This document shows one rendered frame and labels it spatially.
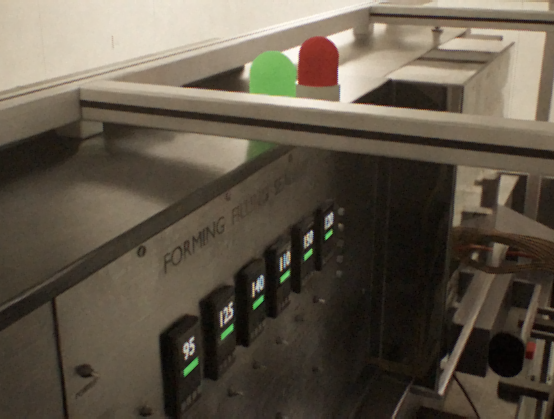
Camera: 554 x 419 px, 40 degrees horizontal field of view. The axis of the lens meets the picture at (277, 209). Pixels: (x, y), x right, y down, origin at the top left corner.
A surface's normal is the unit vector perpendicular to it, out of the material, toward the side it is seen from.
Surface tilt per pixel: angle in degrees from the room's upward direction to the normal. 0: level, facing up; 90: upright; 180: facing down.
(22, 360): 90
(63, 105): 90
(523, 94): 90
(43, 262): 0
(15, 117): 90
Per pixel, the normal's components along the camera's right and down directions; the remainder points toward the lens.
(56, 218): 0.00, -0.94
